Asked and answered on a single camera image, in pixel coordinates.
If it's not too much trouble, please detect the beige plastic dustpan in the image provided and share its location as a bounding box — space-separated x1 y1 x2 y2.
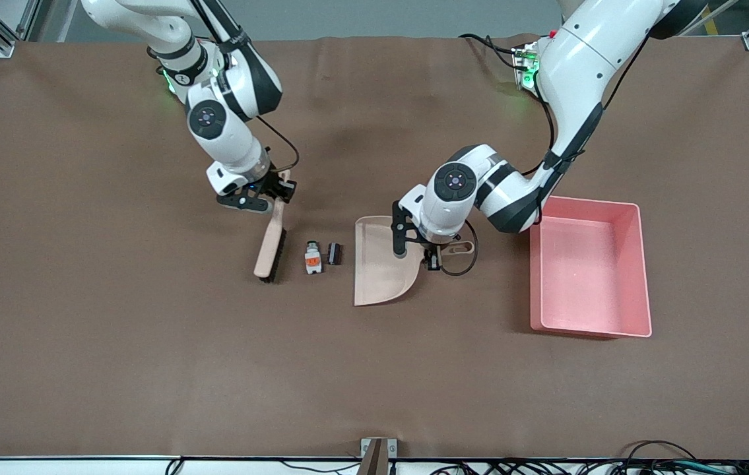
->
354 215 475 307

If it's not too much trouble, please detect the pink plastic bin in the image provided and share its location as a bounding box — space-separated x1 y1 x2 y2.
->
529 196 653 339

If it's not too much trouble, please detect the brown table mat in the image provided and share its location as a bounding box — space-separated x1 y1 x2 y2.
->
0 34 749 461

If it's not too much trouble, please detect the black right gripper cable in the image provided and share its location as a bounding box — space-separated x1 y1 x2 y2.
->
255 116 300 174

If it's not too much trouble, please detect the black left gripper cable loop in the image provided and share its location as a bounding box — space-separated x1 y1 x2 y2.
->
439 220 480 276

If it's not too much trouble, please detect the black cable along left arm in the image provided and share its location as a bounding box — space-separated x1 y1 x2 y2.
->
521 30 653 177

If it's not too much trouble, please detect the black cable at left arm board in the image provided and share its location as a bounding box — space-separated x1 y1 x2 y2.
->
459 33 521 68

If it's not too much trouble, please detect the tangled cable bundle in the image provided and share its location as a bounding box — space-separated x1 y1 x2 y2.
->
427 455 749 475

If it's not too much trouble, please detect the black looped cable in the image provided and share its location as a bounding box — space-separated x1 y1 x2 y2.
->
618 439 700 464

